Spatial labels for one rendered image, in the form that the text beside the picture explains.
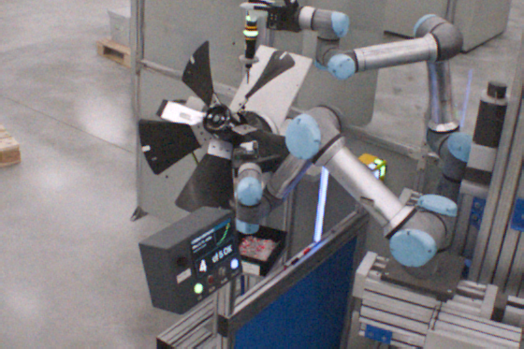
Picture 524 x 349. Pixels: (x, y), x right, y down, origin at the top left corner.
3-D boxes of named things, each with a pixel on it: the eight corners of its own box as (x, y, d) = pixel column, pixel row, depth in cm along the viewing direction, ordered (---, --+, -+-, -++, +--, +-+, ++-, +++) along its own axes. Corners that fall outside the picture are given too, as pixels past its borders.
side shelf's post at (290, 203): (279, 302, 352) (293, 157, 316) (285, 306, 350) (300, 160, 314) (274, 306, 349) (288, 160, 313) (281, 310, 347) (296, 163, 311)
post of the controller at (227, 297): (226, 309, 209) (228, 255, 201) (234, 312, 208) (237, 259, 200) (220, 313, 207) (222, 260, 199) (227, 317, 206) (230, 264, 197)
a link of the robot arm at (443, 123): (441, 168, 247) (427, 27, 222) (424, 151, 260) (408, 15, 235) (470, 159, 248) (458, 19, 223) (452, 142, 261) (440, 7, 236)
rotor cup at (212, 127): (218, 113, 267) (202, 99, 256) (252, 112, 261) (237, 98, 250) (211, 149, 263) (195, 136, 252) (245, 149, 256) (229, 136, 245)
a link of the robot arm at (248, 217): (269, 224, 225) (271, 195, 221) (250, 239, 217) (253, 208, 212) (249, 216, 229) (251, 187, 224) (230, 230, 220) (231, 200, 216)
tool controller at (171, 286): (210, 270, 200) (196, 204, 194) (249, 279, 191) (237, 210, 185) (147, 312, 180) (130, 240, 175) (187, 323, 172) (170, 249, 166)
